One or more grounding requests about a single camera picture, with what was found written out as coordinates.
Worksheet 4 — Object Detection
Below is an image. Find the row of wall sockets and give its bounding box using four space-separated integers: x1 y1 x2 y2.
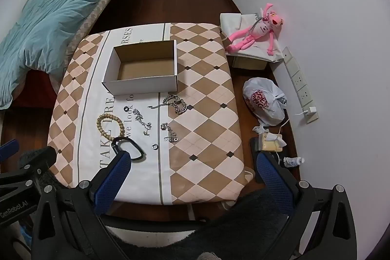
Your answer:
282 46 319 124

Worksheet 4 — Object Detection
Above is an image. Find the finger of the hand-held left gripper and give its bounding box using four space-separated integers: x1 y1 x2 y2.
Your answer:
0 146 57 198
0 140 19 162

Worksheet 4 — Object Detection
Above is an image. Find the white charger cable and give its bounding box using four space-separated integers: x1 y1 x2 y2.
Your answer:
273 109 310 158

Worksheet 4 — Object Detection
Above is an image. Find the tissue pack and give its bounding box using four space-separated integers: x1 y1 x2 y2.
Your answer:
252 125 287 153

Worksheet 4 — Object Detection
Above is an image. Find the white plastic bag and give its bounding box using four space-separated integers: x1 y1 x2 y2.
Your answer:
243 77 287 127

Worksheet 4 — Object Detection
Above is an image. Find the cardboard box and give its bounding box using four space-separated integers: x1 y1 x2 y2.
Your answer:
102 40 178 96

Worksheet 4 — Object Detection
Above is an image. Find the person's dark fleece clothing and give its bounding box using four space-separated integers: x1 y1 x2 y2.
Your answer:
105 189 291 260

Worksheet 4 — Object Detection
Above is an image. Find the wooden bead bracelet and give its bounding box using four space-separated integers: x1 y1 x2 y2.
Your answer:
97 114 126 140

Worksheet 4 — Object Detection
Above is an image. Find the short silver chain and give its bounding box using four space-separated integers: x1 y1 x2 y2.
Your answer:
160 123 180 143

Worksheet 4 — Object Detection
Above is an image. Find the black carabiner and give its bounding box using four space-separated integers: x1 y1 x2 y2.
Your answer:
111 136 146 162

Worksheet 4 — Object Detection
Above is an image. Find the white tube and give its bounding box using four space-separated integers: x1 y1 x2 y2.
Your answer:
283 156 305 168

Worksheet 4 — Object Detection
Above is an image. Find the red bed base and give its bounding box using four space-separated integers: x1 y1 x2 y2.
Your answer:
10 67 60 110

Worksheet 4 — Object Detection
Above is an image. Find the thick silver chain bracelet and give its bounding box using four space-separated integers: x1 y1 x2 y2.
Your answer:
147 95 188 116

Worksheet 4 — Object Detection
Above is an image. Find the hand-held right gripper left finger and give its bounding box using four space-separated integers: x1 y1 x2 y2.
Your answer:
31 150 132 260

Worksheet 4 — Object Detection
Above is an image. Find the pink plush toy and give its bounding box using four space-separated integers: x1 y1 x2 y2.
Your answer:
225 3 284 57

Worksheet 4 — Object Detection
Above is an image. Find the thin silver chain necklace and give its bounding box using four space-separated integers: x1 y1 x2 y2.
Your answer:
123 107 152 136

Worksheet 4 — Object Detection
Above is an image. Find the checkered tablecloth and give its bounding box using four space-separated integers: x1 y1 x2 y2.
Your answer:
47 22 248 206

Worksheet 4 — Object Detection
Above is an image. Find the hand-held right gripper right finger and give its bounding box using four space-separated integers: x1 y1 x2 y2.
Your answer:
257 151 358 260

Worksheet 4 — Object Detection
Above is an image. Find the blue duvet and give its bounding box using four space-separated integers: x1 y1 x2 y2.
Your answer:
0 0 125 110

